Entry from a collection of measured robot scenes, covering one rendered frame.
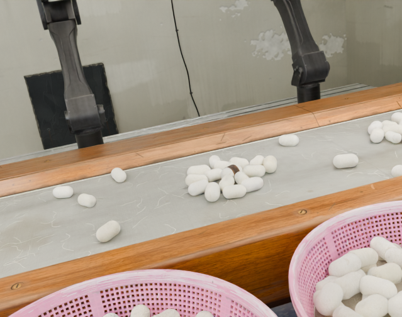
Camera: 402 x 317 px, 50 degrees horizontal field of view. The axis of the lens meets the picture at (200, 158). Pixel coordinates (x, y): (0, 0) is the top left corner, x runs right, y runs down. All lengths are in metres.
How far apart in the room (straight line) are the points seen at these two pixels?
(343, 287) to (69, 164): 0.52
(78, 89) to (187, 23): 1.75
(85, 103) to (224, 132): 0.36
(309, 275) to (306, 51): 0.84
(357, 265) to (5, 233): 0.45
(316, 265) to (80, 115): 0.71
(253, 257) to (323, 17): 2.73
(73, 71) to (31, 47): 1.59
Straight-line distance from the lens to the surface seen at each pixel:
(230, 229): 0.47
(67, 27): 1.11
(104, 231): 0.54
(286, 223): 0.47
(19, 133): 2.72
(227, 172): 0.63
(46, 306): 0.43
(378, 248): 0.48
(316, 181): 0.62
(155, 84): 2.70
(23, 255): 0.58
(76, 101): 1.03
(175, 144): 0.79
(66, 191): 0.70
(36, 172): 0.79
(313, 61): 1.18
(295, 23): 1.22
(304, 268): 0.42
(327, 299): 0.40
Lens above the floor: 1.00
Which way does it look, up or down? 20 degrees down
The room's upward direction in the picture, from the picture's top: 8 degrees counter-clockwise
